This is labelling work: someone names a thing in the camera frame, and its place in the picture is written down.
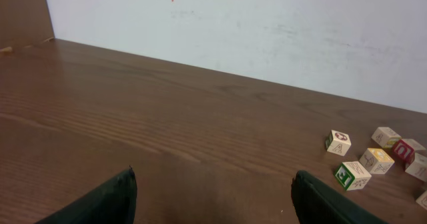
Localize white block bird drawing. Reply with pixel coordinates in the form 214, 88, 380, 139
405, 153, 427, 182

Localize white block red circle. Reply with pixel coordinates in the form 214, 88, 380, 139
325, 130, 352, 156

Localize red block letter M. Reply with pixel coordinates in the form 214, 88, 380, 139
416, 191, 427, 210

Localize tan block letter K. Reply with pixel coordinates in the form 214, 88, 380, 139
392, 139, 426, 162

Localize white block letter W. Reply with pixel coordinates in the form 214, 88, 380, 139
334, 161, 372, 191

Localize tan block top back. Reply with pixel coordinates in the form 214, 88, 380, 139
372, 127, 402, 149

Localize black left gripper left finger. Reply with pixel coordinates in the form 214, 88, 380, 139
38, 167, 137, 224

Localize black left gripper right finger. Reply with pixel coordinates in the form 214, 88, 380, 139
291, 170, 386, 224

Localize yellow top wooden block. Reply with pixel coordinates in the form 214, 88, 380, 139
359, 148, 395, 175

